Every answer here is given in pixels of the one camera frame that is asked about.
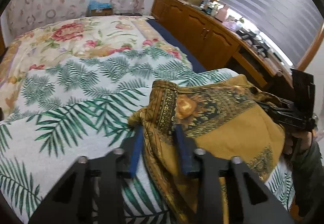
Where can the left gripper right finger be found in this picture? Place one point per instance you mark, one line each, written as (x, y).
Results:
(227, 189)

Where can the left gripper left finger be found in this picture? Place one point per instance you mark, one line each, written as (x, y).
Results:
(90, 190)

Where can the mustard gold patterned garment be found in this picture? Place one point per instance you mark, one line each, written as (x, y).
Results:
(224, 118)

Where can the person's right hand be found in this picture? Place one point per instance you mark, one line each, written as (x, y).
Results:
(297, 142)

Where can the white green leaf blanket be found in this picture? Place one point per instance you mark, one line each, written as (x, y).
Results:
(79, 107)

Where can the wooden sideboard cabinet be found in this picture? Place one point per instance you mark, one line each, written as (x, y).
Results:
(213, 45)

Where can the navy blue mattress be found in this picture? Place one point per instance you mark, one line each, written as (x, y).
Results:
(197, 67)

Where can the grey striped window blind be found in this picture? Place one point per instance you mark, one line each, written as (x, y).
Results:
(291, 24)

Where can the pink container on cabinet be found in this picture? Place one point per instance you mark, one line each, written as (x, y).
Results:
(222, 14)

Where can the floral pink cream quilt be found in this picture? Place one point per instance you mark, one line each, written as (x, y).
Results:
(86, 37)

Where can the box with blue cloth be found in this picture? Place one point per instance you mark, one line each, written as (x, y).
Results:
(96, 8)

